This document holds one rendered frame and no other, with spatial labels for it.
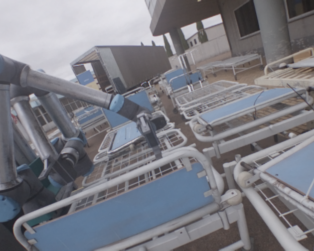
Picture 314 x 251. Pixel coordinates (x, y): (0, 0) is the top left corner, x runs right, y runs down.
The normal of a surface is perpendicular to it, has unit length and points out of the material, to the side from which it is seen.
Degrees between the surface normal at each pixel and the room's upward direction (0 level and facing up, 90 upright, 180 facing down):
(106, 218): 90
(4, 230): 90
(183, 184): 90
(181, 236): 90
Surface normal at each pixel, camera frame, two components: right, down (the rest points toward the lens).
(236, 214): 0.14, 0.29
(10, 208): 0.35, 0.27
